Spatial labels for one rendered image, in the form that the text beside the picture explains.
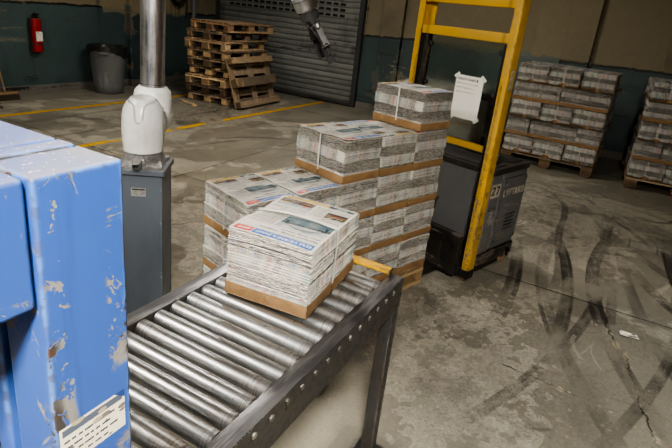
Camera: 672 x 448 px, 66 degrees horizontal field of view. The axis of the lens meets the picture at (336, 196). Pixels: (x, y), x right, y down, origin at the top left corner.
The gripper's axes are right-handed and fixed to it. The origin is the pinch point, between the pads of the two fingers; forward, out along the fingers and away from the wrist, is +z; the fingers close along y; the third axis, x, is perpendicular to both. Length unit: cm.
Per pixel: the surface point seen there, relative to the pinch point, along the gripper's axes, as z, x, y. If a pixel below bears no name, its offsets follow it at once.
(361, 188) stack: 80, 2, 29
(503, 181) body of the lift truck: 150, -99, 70
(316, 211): 29, 36, -59
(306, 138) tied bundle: 48, 16, 50
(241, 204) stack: 43, 60, 2
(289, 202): 26, 42, -51
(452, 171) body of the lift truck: 136, -74, 90
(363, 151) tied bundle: 61, -7, 29
